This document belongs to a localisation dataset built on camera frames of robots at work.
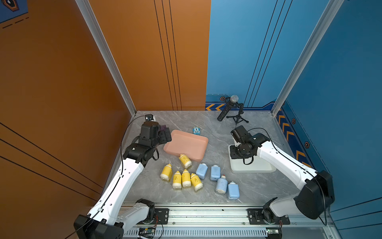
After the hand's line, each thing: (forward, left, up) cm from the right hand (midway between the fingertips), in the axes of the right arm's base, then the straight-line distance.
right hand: (232, 153), depth 83 cm
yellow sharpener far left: (-9, +37, -5) cm, 38 cm away
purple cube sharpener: (+24, +44, -5) cm, 50 cm away
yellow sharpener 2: (-13, +26, -5) cm, 29 cm away
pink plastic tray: (+15, +29, -12) cm, 35 cm away
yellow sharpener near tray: (-3, +27, -4) cm, 27 cm away
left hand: (+6, +39, +15) cm, 42 cm away
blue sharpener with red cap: (-16, +7, -4) cm, 18 cm away
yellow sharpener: (-13, +31, -5) cm, 34 cm away
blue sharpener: (-8, +18, -5) cm, 20 cm away
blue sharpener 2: (-9, +10, -5) cm, 14 cm away
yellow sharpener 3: (-14, +21, -4) cm, 25 cm away
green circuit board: (-34, +44, -14) cm, 57 cm away
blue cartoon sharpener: (+24, +21, -9) cm, 33 cm away
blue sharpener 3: (-18, +1, -7) cm, 19 cm away
